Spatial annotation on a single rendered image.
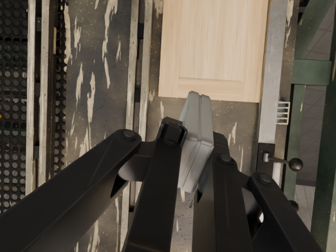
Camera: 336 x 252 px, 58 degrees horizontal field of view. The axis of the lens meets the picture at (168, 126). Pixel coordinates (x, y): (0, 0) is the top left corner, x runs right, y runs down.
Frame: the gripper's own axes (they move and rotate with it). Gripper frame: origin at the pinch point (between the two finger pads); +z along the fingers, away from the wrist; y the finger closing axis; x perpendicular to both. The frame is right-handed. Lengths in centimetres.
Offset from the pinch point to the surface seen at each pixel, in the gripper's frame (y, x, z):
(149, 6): -15, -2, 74
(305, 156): 182, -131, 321
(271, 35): 22, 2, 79
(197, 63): 4, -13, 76
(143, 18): -16, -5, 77
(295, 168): 37, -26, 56
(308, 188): 228, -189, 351
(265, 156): 32, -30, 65
